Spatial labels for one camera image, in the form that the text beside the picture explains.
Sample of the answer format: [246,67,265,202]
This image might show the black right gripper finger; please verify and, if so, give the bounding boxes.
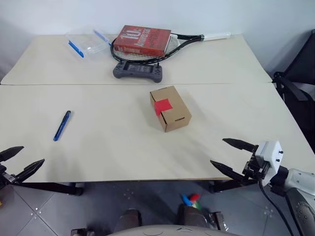
[222,138,259,152]
[210,160,248,183]

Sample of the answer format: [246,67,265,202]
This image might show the dark rounded shape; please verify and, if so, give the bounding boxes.
[177,204,205,232]
[115,208,143,233]

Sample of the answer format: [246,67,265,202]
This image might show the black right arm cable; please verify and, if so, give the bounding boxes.
[257,176,296,236]

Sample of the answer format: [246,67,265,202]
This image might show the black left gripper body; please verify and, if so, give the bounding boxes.
[0,164,22,190]

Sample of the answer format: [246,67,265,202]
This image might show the red tape square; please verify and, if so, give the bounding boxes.
[154,98,173,117]

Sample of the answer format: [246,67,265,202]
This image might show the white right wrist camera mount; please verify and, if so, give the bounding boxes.
[253,140,283,186]

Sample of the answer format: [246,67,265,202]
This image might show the black tennis racket white handle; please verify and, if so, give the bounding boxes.
[109,31,232,62]

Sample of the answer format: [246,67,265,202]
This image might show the grey robot torso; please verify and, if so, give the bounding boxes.
[105,223,247,236]

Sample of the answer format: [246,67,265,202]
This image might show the clear plastic container blue clips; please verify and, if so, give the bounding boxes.
[65,29,112,60]

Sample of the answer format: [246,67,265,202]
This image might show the black metal base block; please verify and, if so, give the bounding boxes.
[208,210,229,232]

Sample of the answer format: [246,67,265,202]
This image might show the blue pen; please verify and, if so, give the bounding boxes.
[53,110,72,142]

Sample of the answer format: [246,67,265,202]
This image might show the black chair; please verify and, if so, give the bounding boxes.
[272,29,315,143]

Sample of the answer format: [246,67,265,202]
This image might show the red hardcover book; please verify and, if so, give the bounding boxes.
[113,25,172,58]

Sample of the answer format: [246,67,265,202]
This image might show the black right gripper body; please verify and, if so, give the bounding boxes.
[242,152,271,184]

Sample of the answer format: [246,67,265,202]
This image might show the grey handheld game controller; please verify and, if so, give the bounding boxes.
[112,60,163,84]

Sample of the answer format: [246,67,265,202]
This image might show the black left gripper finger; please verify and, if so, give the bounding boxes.
[0,146,25,162]
[13,158,46,184]

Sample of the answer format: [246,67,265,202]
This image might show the brown cardboard box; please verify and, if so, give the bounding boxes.
[149,85,192,133]

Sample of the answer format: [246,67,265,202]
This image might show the colourful toy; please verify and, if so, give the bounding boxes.
[181,193,202,209]

